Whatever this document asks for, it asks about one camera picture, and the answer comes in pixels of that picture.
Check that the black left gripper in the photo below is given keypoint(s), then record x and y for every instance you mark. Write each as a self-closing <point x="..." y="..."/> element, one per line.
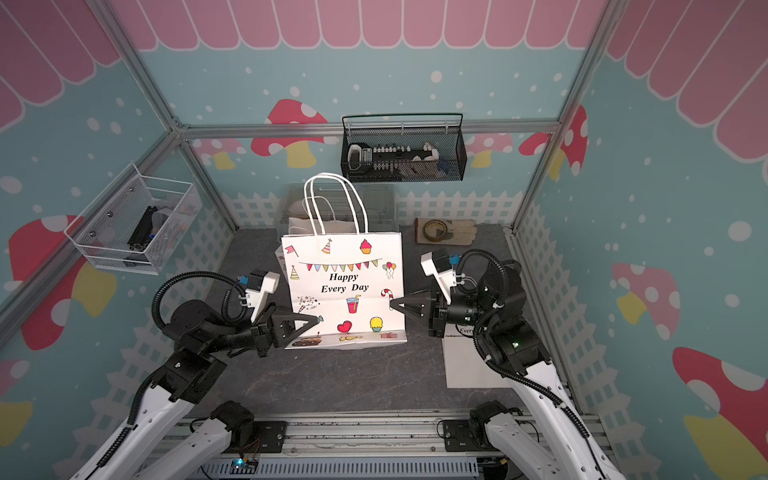
<point x="278" y="329"/>

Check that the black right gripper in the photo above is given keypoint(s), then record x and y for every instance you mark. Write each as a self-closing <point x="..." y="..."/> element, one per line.
<point x="433" y="314"/>

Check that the white paper gift bag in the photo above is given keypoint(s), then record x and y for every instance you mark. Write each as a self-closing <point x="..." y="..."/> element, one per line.
<point x="464" y="368"/>

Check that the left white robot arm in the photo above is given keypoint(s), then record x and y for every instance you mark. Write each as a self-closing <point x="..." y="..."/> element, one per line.
<point x="246" y="322"/>

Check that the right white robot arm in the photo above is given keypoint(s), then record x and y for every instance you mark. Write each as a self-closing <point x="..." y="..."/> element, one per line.
<point x="484" y="293"/>

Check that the brown packing tape roll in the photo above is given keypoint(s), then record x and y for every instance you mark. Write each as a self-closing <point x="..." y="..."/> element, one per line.
<point x="436" y="230"/>

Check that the clear plastic storage box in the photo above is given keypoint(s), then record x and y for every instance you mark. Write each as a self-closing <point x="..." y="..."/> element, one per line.
<point x="378" y="200"/>

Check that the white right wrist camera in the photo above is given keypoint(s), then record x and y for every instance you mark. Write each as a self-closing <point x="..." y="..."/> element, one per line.
<point x="437" y="264"/>

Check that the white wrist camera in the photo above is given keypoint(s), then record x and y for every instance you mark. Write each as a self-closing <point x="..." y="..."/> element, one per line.
<point x="437" y="264"/>
<point x="258" y="286"/>

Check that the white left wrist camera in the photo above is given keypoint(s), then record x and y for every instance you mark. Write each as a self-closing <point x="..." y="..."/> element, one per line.
<point x="258" y="286"/>

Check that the metal base rail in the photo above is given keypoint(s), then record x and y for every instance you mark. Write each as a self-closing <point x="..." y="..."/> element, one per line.
<point x="414" y="444"/>

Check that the black wire mesh wall basket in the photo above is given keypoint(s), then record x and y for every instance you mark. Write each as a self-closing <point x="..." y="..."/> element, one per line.
<point x="398" y="148"/>

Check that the white wire wall basket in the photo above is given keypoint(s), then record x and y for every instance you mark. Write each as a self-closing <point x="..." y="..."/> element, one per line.
<point x="136" y="223"/>

